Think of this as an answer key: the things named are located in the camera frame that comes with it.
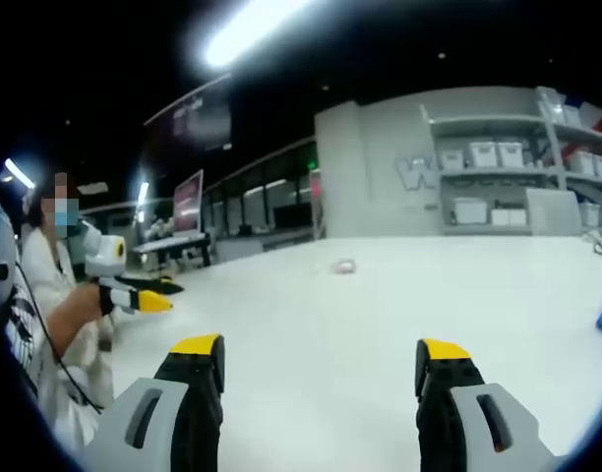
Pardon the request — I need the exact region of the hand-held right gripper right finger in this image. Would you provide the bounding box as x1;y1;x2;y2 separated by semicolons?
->
413;337;558;472

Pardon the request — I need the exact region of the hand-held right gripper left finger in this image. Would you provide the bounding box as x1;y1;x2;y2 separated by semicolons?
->
83;333;226;472

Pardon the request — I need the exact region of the person's left hand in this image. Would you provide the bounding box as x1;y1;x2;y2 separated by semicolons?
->
78;283;117;353

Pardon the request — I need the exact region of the background work table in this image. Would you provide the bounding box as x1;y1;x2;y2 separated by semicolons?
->
131;232;212;274

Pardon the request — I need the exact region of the person in white coat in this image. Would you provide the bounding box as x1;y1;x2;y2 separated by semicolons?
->
19;228;116;456

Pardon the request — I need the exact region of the standing display screen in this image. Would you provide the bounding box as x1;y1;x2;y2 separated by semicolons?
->
171;168;206;238

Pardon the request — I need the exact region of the white chest-worn device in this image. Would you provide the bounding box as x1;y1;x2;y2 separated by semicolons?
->
0;204;23;319

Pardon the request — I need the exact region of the person's striped shirt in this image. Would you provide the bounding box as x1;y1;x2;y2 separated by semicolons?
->
4;282;42;397

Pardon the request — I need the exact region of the dark-framed glass partition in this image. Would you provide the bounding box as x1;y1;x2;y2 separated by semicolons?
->
202;136;328;250

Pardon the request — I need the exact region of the hanging dark sign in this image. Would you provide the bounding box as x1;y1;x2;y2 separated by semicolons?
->
170;96;233;151

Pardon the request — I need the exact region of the grey leaning board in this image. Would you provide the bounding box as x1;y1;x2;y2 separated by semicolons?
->
523;188;581;238

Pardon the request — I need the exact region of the long ceiling light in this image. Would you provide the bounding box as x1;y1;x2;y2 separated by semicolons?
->
201;0;327;70

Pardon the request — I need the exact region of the group of white storage boxes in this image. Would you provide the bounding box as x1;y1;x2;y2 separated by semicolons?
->
438;102;602;228

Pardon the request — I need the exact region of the grey shelving unit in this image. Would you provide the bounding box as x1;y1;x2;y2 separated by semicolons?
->
420;86;602;238

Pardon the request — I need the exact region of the black device cable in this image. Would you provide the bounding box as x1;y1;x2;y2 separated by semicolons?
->
14;259;105;412

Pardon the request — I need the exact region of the grey wall lettering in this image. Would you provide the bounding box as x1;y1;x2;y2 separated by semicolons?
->
394;153;443;194

